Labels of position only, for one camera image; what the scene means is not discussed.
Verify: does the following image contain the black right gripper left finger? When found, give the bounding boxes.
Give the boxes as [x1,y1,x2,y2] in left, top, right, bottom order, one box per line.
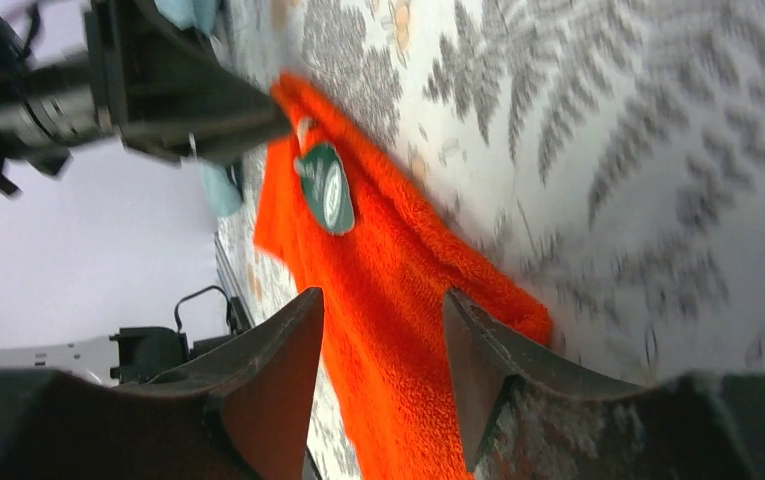
[0,287,324,479]

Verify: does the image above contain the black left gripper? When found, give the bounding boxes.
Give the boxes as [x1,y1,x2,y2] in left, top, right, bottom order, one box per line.
[0,1,292,196]

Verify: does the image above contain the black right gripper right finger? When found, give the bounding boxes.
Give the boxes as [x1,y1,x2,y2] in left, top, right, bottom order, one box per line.
[443,290,765,479]

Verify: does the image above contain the orange red towel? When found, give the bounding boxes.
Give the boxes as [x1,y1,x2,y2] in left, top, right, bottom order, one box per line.
[254,73,552,479]

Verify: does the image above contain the light blue towel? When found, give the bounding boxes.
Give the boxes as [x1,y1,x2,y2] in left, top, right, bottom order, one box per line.
[154,0,243,218]

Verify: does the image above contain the green oval towel tag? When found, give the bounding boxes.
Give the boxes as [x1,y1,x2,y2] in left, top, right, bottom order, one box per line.
[294,142,356,236]

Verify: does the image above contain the floral pattern table mat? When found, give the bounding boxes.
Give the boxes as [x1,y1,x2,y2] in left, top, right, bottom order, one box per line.
[212,0,765,480]

